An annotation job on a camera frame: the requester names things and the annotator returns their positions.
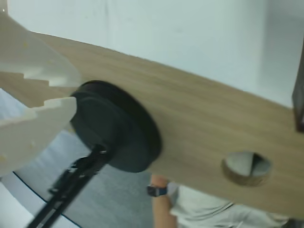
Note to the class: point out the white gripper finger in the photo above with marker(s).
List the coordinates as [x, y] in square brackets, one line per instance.
[35, 133]
[31, 57]

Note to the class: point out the black stand with round base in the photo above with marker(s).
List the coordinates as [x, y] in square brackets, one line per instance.
[111, 123]

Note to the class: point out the blue wrist watch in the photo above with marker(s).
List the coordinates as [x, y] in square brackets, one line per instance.
[156, 190]

